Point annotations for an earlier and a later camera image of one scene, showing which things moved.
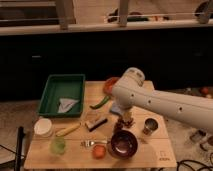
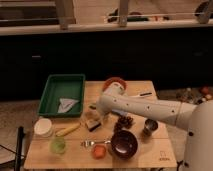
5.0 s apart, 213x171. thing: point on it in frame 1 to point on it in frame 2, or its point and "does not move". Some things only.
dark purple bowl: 123,144 does not move
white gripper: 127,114 to 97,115
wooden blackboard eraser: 94,123 does not move
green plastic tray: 62,86 does not move
